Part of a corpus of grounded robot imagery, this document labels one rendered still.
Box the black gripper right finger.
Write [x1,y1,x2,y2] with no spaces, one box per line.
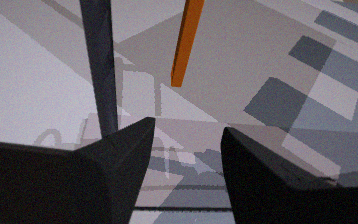
[220,127,358,224]

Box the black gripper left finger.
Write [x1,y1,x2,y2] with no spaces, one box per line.
[0,117,156,224]

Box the orange handle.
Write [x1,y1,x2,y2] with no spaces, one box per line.
[171,0,205,87]

